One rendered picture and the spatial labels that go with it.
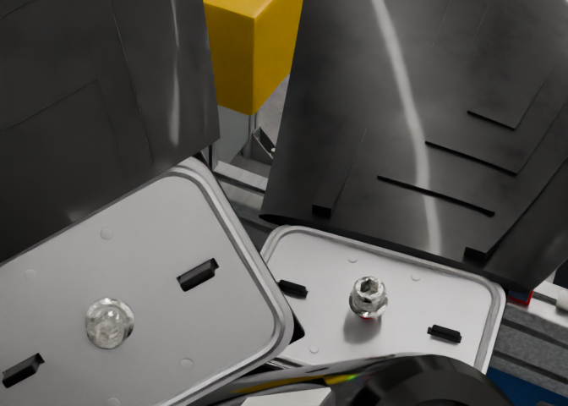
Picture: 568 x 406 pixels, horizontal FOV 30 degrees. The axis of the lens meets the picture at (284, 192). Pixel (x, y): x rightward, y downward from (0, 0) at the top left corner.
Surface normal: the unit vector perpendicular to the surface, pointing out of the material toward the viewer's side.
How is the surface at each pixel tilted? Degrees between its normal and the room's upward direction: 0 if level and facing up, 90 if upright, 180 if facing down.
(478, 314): 1
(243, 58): 90
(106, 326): 61
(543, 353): 90
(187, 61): 53
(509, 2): 15
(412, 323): 1
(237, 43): 90
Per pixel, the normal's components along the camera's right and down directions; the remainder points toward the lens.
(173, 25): 0.22, 0.09
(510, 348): -0.44, 0.60
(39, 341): 0.06, 0.24
